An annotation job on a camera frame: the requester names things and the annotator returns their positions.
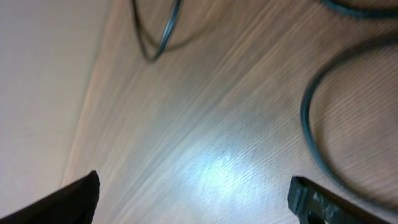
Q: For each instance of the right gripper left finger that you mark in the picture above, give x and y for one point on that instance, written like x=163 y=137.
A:
x=75 y=203

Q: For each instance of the black cable gold plug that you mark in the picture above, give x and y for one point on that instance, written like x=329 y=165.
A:
x=378 y=42

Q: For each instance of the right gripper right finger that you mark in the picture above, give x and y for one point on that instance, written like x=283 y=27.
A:
x=313 y=204

